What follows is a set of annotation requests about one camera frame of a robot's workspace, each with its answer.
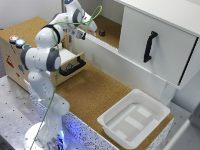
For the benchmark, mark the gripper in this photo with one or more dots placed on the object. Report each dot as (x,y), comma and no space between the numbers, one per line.
(77,32)

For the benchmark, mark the white sliding door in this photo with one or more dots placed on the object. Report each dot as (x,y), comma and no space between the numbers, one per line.
(133,33)

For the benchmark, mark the white cabinet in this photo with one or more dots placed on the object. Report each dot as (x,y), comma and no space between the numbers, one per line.
(116,66)

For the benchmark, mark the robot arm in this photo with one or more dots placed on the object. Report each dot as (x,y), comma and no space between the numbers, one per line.
(38,60)

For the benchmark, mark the green button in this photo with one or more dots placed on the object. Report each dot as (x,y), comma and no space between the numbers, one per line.
(26,46)

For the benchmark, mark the blue button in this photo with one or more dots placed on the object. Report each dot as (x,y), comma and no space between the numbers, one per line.
(20,42)

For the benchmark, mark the wooden drawer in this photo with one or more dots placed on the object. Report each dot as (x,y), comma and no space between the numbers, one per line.
(71,56)

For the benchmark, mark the red button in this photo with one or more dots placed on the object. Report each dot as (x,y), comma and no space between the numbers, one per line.
(13,38)

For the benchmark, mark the wooden drawer box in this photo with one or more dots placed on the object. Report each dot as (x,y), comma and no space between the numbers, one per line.
(26,28)

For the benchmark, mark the white plastic box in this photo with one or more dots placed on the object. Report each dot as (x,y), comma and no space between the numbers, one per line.
(133,123)

